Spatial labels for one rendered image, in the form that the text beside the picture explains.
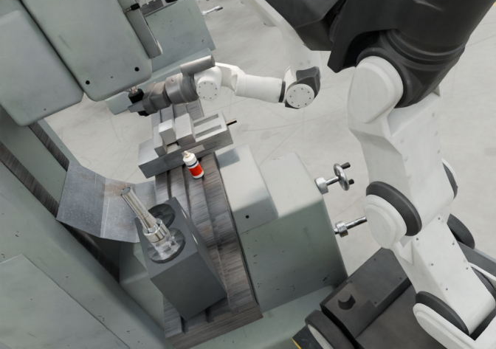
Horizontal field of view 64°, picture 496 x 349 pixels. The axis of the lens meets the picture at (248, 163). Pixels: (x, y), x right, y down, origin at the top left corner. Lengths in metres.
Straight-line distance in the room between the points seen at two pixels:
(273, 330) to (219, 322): 0.75
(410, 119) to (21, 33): 0.87
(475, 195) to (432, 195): 1.43
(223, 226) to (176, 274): 0.31
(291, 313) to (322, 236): 0.39
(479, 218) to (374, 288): 1.03
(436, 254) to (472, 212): 1.22
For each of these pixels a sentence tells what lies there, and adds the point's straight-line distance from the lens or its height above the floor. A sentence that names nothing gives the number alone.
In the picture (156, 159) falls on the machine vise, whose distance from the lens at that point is 1.47.
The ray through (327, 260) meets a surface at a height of 0.37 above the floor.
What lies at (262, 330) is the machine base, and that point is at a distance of 1.79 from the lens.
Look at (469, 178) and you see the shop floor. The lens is 2.41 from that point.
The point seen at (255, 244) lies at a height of 0.62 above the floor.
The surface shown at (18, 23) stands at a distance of 1.10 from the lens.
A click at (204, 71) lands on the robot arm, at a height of 1.26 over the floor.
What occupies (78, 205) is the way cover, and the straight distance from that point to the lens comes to 1.43.
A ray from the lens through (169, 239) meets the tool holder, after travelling 0.92.
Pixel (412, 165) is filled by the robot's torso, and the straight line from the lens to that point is 0.83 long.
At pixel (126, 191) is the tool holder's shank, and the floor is 1.28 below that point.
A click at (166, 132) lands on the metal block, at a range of 1.47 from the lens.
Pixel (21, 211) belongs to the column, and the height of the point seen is 1.18.
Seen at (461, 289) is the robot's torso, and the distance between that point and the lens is 1.12.
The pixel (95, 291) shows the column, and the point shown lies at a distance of 1.46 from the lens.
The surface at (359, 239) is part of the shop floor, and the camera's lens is 2.17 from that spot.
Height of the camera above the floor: 1.72
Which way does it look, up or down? 37 degrees down
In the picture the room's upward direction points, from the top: 24 degrees counter-clockwise
